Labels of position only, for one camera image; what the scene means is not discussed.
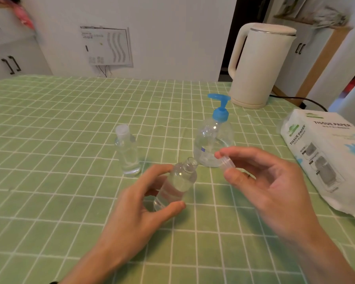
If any pink hanging item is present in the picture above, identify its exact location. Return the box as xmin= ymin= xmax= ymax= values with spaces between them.
xmin=11 ymin=2 xmax=36 ymax=30

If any person's left hand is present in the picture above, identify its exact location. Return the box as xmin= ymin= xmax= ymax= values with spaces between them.
xmin=99 ymin=164 xmax=186 ymax=263

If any person's left forearm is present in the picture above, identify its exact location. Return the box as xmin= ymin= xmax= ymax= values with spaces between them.
xmin=59 ymin=245 xmax=136 ymax=284

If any cream electric kettle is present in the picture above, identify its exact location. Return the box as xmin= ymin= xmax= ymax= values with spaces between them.
xmin=228 ymin=22 xmax=297 ymax=109

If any white door wooden side cabinet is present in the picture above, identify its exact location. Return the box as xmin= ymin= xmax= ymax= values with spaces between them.
xmin=272 ymin=16 xmax=353 ymax=107

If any large clear bottle blue pump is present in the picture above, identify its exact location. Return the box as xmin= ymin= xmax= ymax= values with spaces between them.
xmin=193 ymin=93 xmax=235 ymax=168

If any wooden top white cabinet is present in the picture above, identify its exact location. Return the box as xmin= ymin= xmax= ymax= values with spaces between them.
xmin=0 ymin=2 xmax=53 ymax=84

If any small clear plastic bottle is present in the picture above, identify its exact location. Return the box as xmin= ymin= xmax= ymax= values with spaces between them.
xmin=114 ymin=124 xmax=142 ymax=178
xmin=153 ymin=157 xmax=199 ymax=212

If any leaning framed picture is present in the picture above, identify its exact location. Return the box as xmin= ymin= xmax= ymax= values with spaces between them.
xmin=277 ymin=0 xmax=310 ymax=18

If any green checked tablecloth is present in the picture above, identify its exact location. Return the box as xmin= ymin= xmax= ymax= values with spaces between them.
xmin=0 ymin=74 xmax=355 ymax=284

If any white wall panel cover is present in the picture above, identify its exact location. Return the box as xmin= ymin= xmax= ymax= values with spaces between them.
xmin=80 ymin=25 xmax=134 ymax=68

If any person's right hand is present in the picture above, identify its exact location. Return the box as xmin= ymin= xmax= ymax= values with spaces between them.
xmin=214 ymin=146 xmax=320 ymax=243

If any white tissue paper pack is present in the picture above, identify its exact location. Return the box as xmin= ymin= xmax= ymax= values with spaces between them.
xmin=280 ymin=108 xmax=355 ymax=228

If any crumpled grey paper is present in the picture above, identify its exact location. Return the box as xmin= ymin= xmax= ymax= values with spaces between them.
xmin=312 ymin=6 xmax=349 ymax=28

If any black power cable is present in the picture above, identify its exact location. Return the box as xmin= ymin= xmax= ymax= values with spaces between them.
xmin=269 ymin=94 xmax=328 ymax=112

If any small white bottle cap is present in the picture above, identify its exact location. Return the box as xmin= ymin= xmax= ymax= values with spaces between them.
xmin=219 ymin=156 xmax=236 ymax=172

